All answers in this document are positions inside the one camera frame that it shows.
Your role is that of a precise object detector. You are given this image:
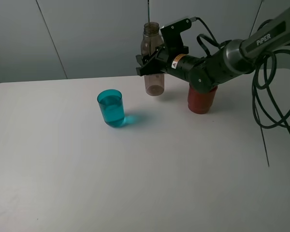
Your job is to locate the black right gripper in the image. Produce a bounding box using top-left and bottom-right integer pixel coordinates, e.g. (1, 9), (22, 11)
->
(136, 45), (198, 77)

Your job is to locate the smoky translucent water bottle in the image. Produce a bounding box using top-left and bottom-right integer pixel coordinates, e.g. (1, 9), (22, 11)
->
(141, 22), (164, 96)

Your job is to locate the teal translucent plastic cup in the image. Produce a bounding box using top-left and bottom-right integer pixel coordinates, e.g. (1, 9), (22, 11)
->
(97, 89), (125, 128)

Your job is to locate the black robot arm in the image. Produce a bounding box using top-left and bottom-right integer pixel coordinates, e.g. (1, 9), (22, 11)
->
(136, 7), (290, 93)

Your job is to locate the red plastic cup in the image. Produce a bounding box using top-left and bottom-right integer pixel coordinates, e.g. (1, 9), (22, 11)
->
(188, 86), (218, 114)

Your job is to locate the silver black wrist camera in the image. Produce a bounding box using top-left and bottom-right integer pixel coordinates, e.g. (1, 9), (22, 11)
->
(160, 18), (193, 57)

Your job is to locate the black cable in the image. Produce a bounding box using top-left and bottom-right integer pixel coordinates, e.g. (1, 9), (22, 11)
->
(194, 16), (290, 167)

